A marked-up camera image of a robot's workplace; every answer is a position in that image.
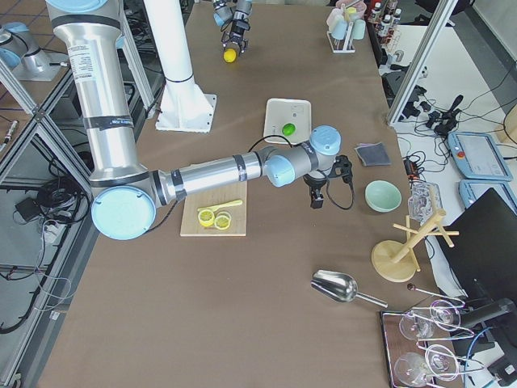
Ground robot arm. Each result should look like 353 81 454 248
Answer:
45 1 355 240
212 0 253 56

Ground pink cup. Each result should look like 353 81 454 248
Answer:
326 8 343 30

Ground mint green cup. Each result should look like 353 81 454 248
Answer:
351 19 366 40

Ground wine glass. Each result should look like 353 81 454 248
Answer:
429 299 460 331
425 344 459 382
399 310 435 340
394 352 431 387

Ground white camera stand column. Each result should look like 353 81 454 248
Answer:
145 0 216 133

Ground yellow cup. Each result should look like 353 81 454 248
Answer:
344 7 359 23

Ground wooden mug tree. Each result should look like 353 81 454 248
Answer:
371 208 460 282

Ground mint green bowl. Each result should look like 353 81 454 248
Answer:
364 180 402 213

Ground green lime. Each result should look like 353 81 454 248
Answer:
282 123 296 137

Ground black monitor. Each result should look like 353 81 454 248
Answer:
440 188 516 318

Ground glass rack tray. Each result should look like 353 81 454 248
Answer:
380 307 484 387

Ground white wire cup rack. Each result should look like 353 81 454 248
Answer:
327 7 354 53

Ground yellow plastic knife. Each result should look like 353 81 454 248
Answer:
197 200 243 212

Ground yellow lemon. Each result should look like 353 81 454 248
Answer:
223 48 238 63

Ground light blue cup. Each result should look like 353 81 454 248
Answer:
330 18 348 40

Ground aluminium frame post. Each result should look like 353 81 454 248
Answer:
386 0 458 126

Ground metal scoop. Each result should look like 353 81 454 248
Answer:
311 269 389 309

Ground wooden cutting board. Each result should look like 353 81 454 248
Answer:
180 182 247 237

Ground blue teach pendant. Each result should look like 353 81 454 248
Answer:
459 179 517 210
447 132 513 182

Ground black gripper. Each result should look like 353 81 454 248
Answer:
303 155 352 209
221 19 250 54

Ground lemon slice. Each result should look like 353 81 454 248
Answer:
216 211 232 220
197 209 215 227
213 217 232 230

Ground cream rabbit tray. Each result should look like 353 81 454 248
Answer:
263 98 312 145

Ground clear glass container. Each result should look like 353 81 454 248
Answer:
408 183 442 223

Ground grey folded cloth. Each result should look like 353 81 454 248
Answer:
355 142 391 167

